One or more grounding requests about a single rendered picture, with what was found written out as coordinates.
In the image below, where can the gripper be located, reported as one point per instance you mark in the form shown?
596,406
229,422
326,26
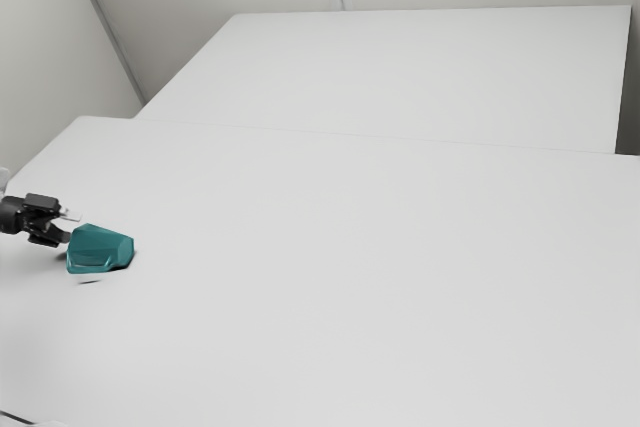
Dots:
20,217

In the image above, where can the teal faceted mug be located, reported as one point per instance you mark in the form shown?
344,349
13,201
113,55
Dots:
95,249

